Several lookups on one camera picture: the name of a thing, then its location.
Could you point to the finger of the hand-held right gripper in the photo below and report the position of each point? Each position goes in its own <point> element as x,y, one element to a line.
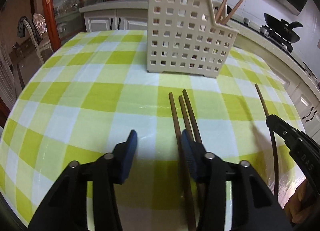
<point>280,127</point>

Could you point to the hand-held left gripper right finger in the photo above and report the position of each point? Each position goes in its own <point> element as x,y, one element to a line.
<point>188,151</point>

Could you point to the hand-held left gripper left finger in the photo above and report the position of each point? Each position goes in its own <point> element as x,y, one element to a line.
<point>129,152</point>

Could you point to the beige perforated utensil basket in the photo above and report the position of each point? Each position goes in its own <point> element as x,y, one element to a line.
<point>180,33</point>

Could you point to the person's right hand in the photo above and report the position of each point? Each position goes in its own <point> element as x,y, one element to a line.
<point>303,203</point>

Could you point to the green checked tablecloth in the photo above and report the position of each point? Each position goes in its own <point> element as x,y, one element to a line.
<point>87,96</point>

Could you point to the black wok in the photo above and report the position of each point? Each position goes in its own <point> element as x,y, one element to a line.
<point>282,27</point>

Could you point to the white ornate chair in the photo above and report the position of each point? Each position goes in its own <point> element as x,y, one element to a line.
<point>37,33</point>

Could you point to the red wooden glass door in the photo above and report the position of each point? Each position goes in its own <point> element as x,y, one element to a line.
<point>51,13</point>

